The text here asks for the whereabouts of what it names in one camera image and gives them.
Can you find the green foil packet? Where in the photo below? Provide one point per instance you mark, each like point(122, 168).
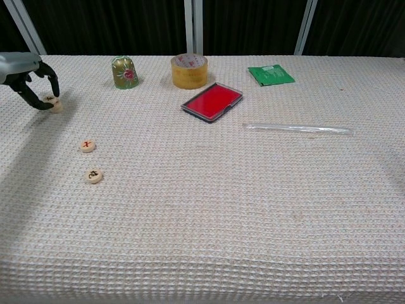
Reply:
point(270, 74)

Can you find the beige waffle tablecloth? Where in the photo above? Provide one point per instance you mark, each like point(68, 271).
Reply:
point(202, 196)

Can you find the yellow packing tape roll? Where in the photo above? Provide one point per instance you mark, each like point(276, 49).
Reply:
point(189, 77)

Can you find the red ink pad case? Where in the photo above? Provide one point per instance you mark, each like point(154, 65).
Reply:
point(212, 101)

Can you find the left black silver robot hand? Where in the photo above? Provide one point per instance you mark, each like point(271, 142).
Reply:
point(16, 63)

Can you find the white frame post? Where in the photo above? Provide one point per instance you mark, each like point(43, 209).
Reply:
point(189, 28)
point(305, 28)
point(24, 28)

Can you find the wooden chess piece red mark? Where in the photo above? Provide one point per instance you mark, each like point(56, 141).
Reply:
point(58, 105)
point(87, 146)

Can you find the clear wrapped straw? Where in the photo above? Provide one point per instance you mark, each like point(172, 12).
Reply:
point(297, 128)

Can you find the gold green bell-shaped ornament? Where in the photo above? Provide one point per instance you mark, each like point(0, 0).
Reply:
point(125, 74)

